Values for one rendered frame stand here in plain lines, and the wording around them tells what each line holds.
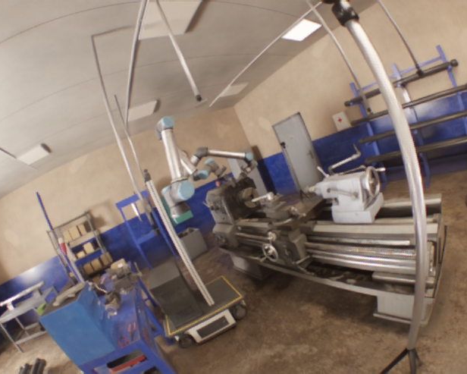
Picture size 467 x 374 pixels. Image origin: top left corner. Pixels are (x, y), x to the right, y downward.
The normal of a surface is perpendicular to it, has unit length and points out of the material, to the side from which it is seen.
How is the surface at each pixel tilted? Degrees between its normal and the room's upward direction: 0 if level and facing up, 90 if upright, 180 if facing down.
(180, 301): 90
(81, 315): 90
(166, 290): 90
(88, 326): 90
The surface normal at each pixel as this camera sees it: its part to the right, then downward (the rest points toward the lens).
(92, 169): 0.48, -0.11
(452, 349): -0.39, -0.92
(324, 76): -0.79, 0.39
